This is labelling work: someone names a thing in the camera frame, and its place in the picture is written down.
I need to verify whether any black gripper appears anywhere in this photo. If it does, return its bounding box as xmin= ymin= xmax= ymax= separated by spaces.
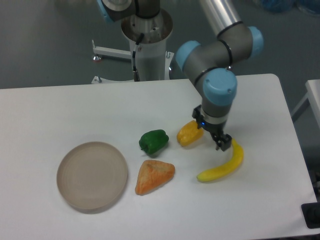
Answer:
xmin=192 ymin=105 xmax=232 ymax=152

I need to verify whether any yellow toy pepper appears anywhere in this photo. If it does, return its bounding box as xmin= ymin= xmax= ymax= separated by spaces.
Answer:
xmin=176 ymin=120 xmax=204 ymax=147

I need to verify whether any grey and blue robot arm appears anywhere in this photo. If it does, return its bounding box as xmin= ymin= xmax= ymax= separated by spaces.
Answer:
xmin=97 ymin=0 xmax=264 ymax=151

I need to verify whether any green toy pepper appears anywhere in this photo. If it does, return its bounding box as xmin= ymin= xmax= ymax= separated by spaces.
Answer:
xmin=138 ymin=129 xmax=169 ymax=155

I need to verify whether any yellow toy banana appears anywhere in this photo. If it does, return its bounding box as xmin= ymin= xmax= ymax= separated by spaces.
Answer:
xmin=196 ymin=139 xmax=244 ymax=183

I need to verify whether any orange triangular toy bread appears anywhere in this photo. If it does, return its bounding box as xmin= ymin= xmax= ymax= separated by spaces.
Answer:
xmin=135 ymin=159 xmax=176 ymax=196

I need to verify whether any white side table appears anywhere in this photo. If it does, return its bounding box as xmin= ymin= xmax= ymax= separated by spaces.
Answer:
xmin=290 ymin=79 xmax=320 ymax=124

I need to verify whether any black device at table edge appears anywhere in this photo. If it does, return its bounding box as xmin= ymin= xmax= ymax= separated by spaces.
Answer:
xmin=301 ymin=202 xmax=320 ymax=229

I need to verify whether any beige round plate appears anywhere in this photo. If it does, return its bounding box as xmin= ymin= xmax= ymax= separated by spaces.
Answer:
xmin=56 ymin=141 xmax=128 ymax=213

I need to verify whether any blue bag in background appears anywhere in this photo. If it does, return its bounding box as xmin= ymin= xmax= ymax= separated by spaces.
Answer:
xmin=256 ymin=0 xmax=320 ymax=17

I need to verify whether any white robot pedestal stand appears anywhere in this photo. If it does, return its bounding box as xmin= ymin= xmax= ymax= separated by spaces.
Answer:
xmin=92 ymin=8 xmax=174 ymax=82

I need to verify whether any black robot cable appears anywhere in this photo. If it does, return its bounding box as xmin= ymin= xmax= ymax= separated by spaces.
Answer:
xmin=131 ymin=32 xmax=145 ymax=82

